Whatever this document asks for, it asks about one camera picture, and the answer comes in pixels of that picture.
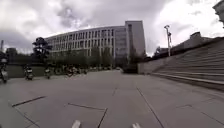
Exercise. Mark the grey concrete slab pavement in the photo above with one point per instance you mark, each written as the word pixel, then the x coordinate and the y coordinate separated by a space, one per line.
pixel 100 100

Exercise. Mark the dark conifer trees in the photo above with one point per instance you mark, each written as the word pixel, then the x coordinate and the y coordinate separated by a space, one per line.
pixel 133 56

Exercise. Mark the robot's own part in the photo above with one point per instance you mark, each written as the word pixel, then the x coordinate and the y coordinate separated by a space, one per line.
pixel 76 124
pixel 136 125

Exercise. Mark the pale multi-storey building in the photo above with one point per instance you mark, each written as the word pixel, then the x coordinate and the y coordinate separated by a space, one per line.
pixel 220 10

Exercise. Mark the wide concrete stairs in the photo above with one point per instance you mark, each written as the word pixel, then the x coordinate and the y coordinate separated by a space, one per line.
pixel 200 63

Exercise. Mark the row of trees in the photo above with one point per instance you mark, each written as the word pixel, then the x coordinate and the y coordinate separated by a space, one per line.
pixel 83 58

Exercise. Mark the row of parked vehicles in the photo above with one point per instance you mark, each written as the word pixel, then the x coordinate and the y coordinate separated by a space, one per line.
pixel 103 68

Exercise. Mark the row of parked scooters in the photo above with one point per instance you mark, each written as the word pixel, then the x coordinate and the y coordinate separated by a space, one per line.
pixel 29 73

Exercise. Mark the low building with roof box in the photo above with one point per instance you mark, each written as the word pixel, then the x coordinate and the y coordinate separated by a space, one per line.
pixel 195 40

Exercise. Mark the lamp pole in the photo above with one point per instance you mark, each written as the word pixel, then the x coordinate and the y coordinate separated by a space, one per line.
pixel 168 41

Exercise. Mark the dark tree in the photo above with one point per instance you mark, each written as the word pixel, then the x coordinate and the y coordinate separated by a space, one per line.
pixel 41 50

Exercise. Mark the long curved pale building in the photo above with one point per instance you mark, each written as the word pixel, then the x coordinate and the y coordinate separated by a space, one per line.
pixel 100 40

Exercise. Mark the dark bush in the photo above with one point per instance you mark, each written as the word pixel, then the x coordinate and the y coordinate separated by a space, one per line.
pixel 130 69

